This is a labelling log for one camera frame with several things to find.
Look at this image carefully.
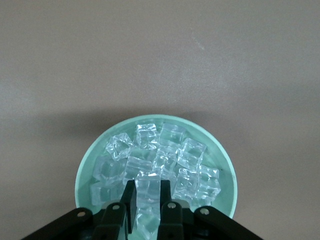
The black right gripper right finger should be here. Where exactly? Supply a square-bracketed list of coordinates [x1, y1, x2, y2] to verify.
[156, 179, 185, 240]

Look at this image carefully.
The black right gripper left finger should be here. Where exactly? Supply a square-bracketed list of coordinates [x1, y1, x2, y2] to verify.
[93, 180, 138, 240]

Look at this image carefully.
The clear plastic ice cube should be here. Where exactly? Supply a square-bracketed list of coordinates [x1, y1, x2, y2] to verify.
[172, 167, 201, 201]
[123, 156, 155, 186]
[159, 122, 188, 150]
[89, 181, 125, 207]
[197, 164, 222, 201]
[152, 146, 179, 173]
[92, 156, 127, 186]
[134, 171, 162, 238]
[136, 123, 160, 150]
[104, 132, 135, 161]
[176, 137, 208, 171]

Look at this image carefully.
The mint green round bowl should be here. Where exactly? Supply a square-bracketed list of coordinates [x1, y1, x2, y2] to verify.
[74, 114, 238, 240]

